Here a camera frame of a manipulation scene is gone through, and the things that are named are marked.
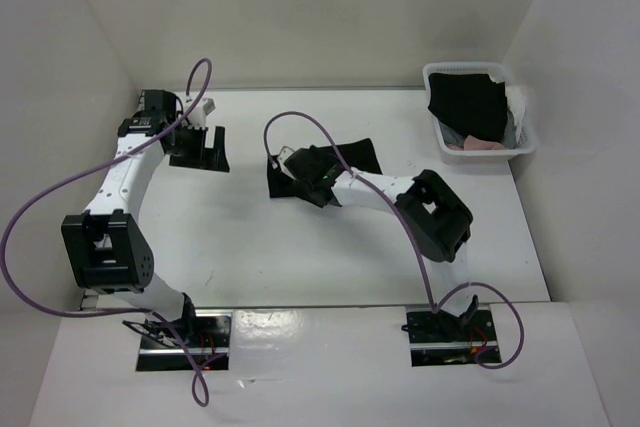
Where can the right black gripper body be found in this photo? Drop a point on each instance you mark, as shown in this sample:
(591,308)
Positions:
(330,159)

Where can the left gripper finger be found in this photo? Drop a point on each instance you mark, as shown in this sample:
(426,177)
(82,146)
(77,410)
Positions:
(189,148)
(215,156)

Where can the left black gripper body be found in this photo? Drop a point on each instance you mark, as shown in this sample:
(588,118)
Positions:
(171,148)

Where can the black skirt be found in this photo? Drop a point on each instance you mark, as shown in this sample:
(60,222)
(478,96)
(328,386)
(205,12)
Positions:
(359,155)
(470,104)

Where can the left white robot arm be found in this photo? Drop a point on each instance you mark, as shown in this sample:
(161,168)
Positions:
(107,250)

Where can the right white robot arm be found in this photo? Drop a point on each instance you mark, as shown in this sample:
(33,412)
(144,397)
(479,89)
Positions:
(439,221)

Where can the pink cloth in basket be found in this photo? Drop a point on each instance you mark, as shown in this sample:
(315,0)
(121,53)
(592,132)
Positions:
(471,143)

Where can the black skirt in basket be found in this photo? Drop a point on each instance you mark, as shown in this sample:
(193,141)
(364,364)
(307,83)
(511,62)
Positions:
(470,104)

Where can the grey cloth in basket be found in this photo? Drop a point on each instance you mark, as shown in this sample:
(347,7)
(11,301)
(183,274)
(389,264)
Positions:
(509,139)

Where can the white plastic basket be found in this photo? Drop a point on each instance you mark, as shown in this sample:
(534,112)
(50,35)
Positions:
(527,139)

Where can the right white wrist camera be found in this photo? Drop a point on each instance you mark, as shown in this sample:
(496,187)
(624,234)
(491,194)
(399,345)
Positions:
(278,160)

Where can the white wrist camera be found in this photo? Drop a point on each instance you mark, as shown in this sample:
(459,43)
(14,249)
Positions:
(278,160)
(198,114)

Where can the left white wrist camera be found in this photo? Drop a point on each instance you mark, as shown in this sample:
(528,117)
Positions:
(198,114)

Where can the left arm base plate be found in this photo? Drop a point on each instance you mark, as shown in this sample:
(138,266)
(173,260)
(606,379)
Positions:
(208,343)

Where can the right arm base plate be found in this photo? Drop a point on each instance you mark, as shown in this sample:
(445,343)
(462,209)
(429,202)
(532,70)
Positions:
(443,340)

